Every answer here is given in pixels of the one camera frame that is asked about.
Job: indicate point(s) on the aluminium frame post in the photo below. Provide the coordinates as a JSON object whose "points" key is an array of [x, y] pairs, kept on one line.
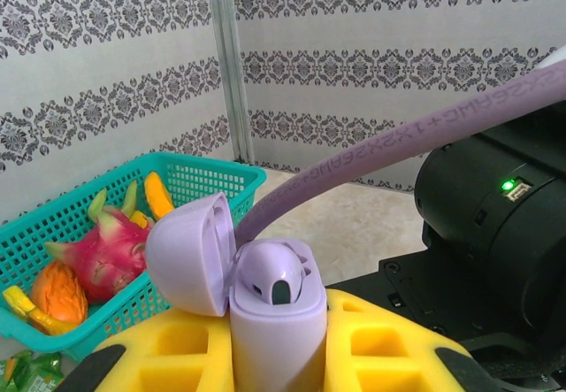
{"points": [[227, 56]]}

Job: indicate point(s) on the green toy vegetable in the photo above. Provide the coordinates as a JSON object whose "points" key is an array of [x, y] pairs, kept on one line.
{"points": [[31, 374]]}

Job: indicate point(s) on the yellow banana bunch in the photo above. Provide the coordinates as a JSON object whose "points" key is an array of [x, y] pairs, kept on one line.
{"points": [[157, 193]]}

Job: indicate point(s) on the teal plastic basket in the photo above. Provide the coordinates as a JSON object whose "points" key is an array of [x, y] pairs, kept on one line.
{"points": [[66, 198]]}

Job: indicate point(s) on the pink dragon fruit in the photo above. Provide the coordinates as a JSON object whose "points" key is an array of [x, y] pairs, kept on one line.
{"points": [[110, 255]]}

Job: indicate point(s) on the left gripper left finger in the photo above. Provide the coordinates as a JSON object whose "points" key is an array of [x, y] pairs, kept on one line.
{"points": [[216, 356]]}

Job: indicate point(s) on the orange toy fruit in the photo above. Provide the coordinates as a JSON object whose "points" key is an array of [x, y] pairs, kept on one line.
{"points": [[59, 292]]}

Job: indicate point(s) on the purple earbud charging case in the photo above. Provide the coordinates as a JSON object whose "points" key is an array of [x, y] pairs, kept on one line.
{"points": [[274, 339]]}

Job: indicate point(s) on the small yellow toy fruit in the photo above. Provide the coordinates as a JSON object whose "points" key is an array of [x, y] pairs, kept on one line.
{"points": [[17, 299]]}

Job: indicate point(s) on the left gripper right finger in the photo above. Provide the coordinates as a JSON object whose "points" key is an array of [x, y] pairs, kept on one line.
{"points": [[340, 356]]}

